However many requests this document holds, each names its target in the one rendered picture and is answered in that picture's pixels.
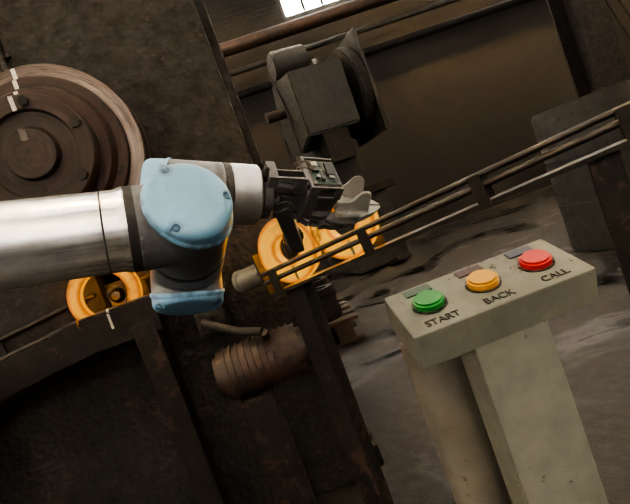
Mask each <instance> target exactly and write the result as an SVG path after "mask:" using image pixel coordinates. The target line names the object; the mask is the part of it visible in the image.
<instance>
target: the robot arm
mask: <svg viewBox="0 0 630 504"><path fill-rule="evenodd" d="M311 160H314V161H311ZM295 163H298V164H297V167H296V170H294V169H293V167H294V164H295ZM293 167H292V169H291V170H287V169H277V168H276V166H275V163H274V161H265V164H264V167H263V171H261V170H260V168H259V167H258V166H257V165H252V164H238V163H224V162H209V161H194V160H179V159H172V158H171V157H168V158H166V159H161V158H150V159H147V160H146V161H145V162H144V163H143V165H142V170H141V178H140V185H131V186H121V187H117V188H115V189H113V190H105V191H95V192H85V193H75V194H65V195H55V196H45V197H35V198H25V199H16V200H6V201H0V291H1V290H8V289H14V288H21V287H27V286H34V285H40V284H47V283H54V282H60V281H67V280H73V279H80V278H86V277H93V276H99V275H106V274H113V273H119V272H131V273H133V272H140V271H147V270H150V280H151V293H150V298H151V299H152V307H153V309H154V310H155V311H156V312H158V313H161V314H165V315H193V314H199V313H204V312H208V311H212V310H214V309H216V308H218V307H220V306H221V305H222V303H223V301H224V292H225V289H224V288H223V284H222V267H223V262H224V258H225V249H226V245H227V240H228V236H229V234H230V232H231V230H232V227H233V225H256V224H257V223H258V221H259V220H260V219H267V218H268V217H269V216H270V214H271V211H272V208H273V211H274V214H275V217H276V219H277V221H278V224H279V226H280V228H281V231H282V233H283V234H282V239H283V242H284V243H285V244H286V245H287V246H288V248H289V250H290V252H291V254H296V253H299V252H302V251H304V250H305V248H304V244H303V241H304V232H303V230H302V229H301V228H300V227H298V224H297V223H301V224H302V225H304V226H305V227H307V226H310V227H317V228H318V229H328V230H341V229H344V228H347V227H350V226H353V225H355V224H356V223H358V222H360V221H363V220H365V219H367V218H368V217H370V216H372V215H373V214H375V213H376V212H377V211H378V210H379V208H380V206H379V204H378V203H377V202H375V201H373V200H371V193H370V192H369V191H364V192H363V189H364V178H363V177H361V176H355V177H353V178H352V179H351V180H350V181H348V182H347V183H346V184H345V185H342V183H341V181H340V179H339V177H338V174H337V172H336V170H335V168H334V166H333V163H332V162H331V159H328V158H315V157H302V156H300V159H299V161H296V162H294V163H293ZM332 209H334V212H331V211H332Z"/></svg>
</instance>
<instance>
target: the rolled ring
mask: <svg viewBox="0 0 630 504"><path fill-rule="evenodd" d="M113 274H114V275H116V276H118V277H119V278H120V279H121V280H122V281H123V282H124V284H125V286H126V288H127V293H128V297H127V301H130V300H133V299H136V298H138V297H141V296H143V288H142V284H141V281H140V279H139V277H138V275H137V274H136V273H135V272H133V273H131V272H119V273H113ZM90 278H91V277H86V278H80V279H73V280H70V281H69V283H68V287H67V293H66V297H67V303H68V307H69V309H70V311H71V313H72V315H73V316H74V317H75V318H76V319H77V320H78V319H81V318H84V317H86V316H89V315H92V314H95V313H93V312H92V311H91V310H90V309H89V308H88V307H87V305H86V303H85V301H84V297H83V291H84V287H85V284H86V283H87V281H88V280H89V279H90Z"/></svg>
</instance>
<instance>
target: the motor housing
mask: <svg viewBox="0 0 630 504"><path fill-rule="evenodd" d="M268 333H269V334H270V339H268V340H267V341H264V340H263V339H262V338H261V336H257V337H256V336H252V339H250V338H247V339H246V341H243V340H242V341H240V343H238V344H237V343H234V344H233V346H231V345H228V346H227V348H224V347H223V348H221V349H220V351H217V352H215V358H213V359H212V366H213V371H214V375H215V378H216V381H217V384H218V386H219V389H220V391H221V393H222V394H223V396H224V397H225V398H227V397H229V399H230V400H231V401H233V400H236V399H237V400H241V405H240V406H241V409H242V412H243V414H244V417H245V420H246V422H247V425H248V427H249V430H250V433H251V435H252V438H253V441H254V443H255V446H256V448H257V451H258V454H259V456H260V459H261V462H262V464H263V467H264V469H265V472H266V475H267V477H268V480H269V483H270V485H271V488H272V491H273V493H274V496H275V498H276V501H277V504H318V503H317V500H316V497H315V495H314V492H313V489H312V487H311V484H310V481H309V479H308V476H307V473H306V471H305V468H304V465H303V463H302V460H301V457H300V455H299V452H298V449H297V447H296V444H295V441H294V439H293V436H292V433H291V431H290V428H289V425H288V423H287V420H286V417H285V415H284V412H283V409H282V407H281V404H280V401H279V399H278V396H277V393H276V391H275V388H274V385H275V384H276V385H279V383H280V382H283V383H285V382H286V380H288V379H289V381H290V380H292V378H293V377H295V378H297V377H298V375H300V374H301V375H302V376H303V375H304V373H306V372H308V371H310V370H309V367H308V366H309V365H312V362H311V359H310V356H309V353H308V351H307V348H306V345H305V343H304V340H303V337H302V334H301V332H300V329H299V326H297V327H295V328H294V327H293V324H292V323H291V324H288V325H286V324H284V326H283V327H281V328H280V326H279V327H277V329H275V330H274V329H271V331H270V332H268Z"/></svg>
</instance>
